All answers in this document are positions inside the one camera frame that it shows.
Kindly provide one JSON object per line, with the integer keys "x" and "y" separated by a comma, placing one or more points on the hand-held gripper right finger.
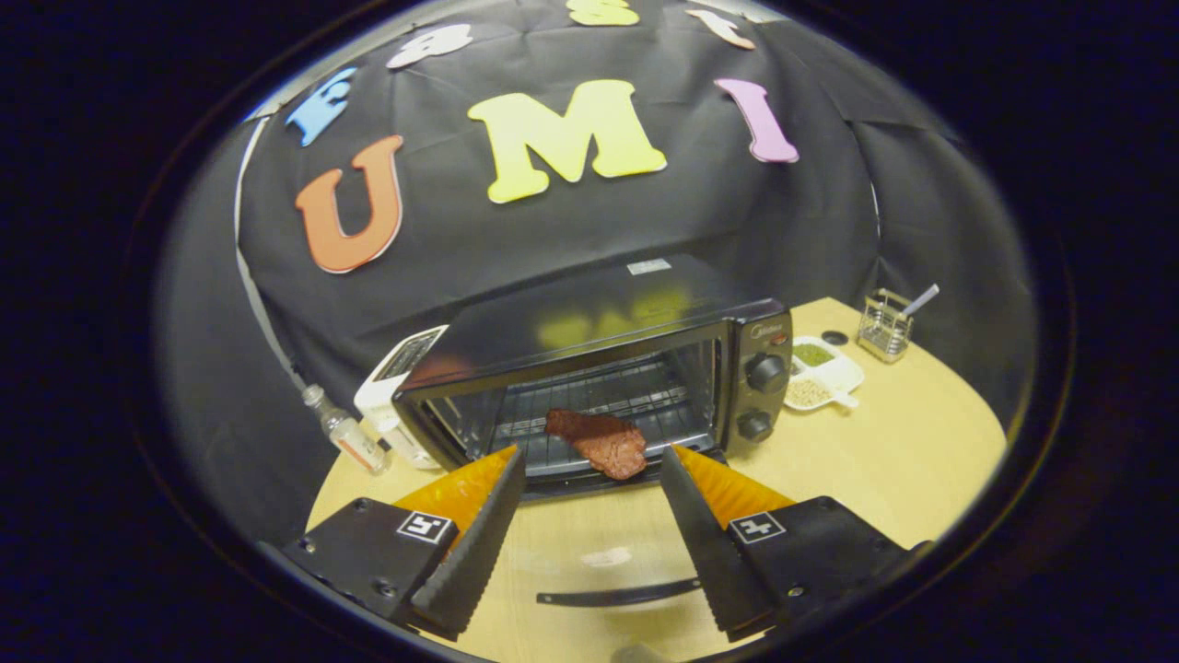
{"x": 714, "y": 552}

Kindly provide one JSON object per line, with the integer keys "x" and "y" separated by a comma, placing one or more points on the black toaster oven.
{"x": 589, "y": 304}

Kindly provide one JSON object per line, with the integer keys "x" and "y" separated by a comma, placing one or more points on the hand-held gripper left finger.
{"x": 474, "y": 552}

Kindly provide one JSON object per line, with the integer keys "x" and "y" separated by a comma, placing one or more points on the white spoon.
{"x": 923, "y": 298}

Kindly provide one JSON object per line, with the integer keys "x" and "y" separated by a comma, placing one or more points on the white bread toaster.
{"x": 382, "y": 391}

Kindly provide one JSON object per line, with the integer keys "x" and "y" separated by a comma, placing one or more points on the small black disc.
{"x": 834, "y": 337}

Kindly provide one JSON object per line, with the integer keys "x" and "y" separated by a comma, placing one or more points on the white divided dish with grains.
{"x": 834, "y": 373}

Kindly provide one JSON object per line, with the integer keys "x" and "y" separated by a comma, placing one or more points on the clear bottle with orange label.
{"x": 355, "y": 440}

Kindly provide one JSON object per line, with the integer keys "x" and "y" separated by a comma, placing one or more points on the red meat slice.
{"x": 603, "y": 442}

